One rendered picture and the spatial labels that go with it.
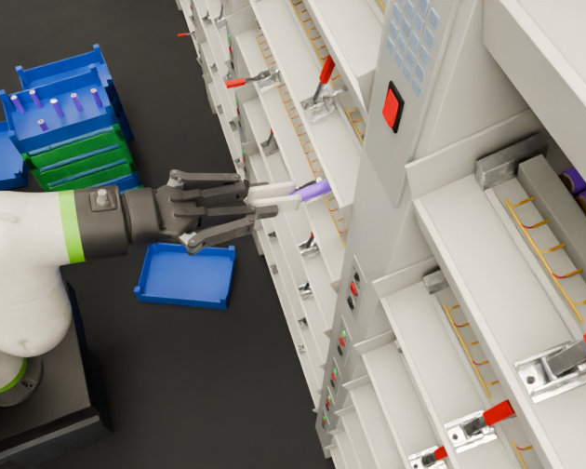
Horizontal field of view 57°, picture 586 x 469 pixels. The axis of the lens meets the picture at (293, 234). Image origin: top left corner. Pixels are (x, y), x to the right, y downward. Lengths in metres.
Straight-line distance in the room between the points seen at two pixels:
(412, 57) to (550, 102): 0.12
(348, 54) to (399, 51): 0.15
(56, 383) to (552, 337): 1.24
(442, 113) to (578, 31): 0.12
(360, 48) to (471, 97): 0.19
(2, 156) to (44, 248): 1.74
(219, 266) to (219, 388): 0.42
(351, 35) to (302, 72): 0.25
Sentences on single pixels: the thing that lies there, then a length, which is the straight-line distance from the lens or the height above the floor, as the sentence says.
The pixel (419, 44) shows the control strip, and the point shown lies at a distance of 0.37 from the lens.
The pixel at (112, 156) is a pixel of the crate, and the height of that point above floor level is 0.27.
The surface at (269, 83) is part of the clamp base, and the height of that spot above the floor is 0.95.
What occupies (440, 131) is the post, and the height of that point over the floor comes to 1.39.
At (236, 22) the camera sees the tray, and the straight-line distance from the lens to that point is 1.16.
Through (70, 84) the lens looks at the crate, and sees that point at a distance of 1.93.
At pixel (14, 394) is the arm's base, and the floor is 0.39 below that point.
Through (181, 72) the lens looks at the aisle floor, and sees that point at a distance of 2.53.
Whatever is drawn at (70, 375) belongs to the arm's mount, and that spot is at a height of 0.36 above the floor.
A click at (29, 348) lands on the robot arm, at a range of 0.79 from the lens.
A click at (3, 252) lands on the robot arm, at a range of 0.70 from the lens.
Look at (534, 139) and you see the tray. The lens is 0.44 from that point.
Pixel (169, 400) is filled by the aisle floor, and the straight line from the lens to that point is 1.76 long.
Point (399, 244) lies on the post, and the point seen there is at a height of 1.24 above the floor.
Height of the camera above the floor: 1.67
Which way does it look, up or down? 59 degrees down
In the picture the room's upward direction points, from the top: straight up
